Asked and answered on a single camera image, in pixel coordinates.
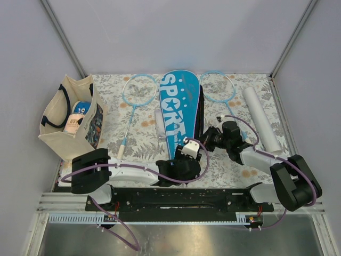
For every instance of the white shuttlecock tube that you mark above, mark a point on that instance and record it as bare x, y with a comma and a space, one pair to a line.
261, 122

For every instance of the blue racket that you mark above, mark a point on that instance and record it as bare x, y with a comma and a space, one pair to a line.
218, 87
138, 91

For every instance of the blue badminton racket cover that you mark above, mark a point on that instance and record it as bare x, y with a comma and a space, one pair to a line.
182, 107

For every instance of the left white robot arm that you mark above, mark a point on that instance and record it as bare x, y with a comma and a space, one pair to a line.
92, 172

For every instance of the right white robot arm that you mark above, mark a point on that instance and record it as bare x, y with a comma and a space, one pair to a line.
293, 183

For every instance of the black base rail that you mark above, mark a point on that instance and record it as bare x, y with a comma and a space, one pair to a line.
184, 201

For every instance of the white slotted cable duct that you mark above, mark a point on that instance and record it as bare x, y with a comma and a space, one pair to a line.
163, 218

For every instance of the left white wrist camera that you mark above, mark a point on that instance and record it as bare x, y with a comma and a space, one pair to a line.
191, 148

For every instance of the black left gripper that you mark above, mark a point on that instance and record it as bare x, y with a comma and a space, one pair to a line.
178, 154

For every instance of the cream canvas tote bag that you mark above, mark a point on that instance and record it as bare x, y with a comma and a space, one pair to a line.
55, 116

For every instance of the clear plastic grip box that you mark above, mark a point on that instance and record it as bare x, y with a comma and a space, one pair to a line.
160, 129

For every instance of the floral tablecloth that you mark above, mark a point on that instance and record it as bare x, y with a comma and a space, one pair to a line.
144, 145

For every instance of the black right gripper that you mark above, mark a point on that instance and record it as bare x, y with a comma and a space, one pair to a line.
206, 138

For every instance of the blue can in bag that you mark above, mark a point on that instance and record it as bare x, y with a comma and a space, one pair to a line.
81, 107

